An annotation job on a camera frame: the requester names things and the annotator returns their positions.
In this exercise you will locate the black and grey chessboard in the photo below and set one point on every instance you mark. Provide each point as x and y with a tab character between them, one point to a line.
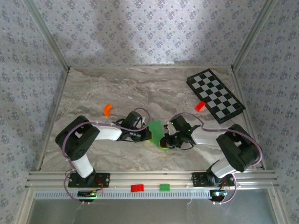
215	93

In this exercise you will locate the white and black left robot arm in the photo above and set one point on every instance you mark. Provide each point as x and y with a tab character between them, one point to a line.
107	134

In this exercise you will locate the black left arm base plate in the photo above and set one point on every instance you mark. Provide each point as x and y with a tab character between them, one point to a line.
104	179

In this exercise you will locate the red plastic block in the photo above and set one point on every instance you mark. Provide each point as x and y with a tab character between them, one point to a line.
200	106

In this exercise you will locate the long aluminium mounting rail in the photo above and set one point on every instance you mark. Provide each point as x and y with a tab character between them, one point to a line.
149	179

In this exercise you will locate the aluminium table side rail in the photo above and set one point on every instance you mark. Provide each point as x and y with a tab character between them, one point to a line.
54	116
240	93

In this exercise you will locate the red toy brick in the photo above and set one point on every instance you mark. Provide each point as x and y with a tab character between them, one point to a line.
137	188

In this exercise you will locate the aluminium frame post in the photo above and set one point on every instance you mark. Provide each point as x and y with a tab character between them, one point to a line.
253	35
47	35

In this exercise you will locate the green toy brick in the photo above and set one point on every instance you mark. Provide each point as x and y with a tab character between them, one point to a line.
164	187

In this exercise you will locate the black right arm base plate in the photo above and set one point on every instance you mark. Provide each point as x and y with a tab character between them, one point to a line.
198	179

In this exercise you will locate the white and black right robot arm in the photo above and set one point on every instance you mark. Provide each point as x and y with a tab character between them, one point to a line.
205	140

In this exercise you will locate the orange curved plastic block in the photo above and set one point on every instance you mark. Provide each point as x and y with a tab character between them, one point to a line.
108	110

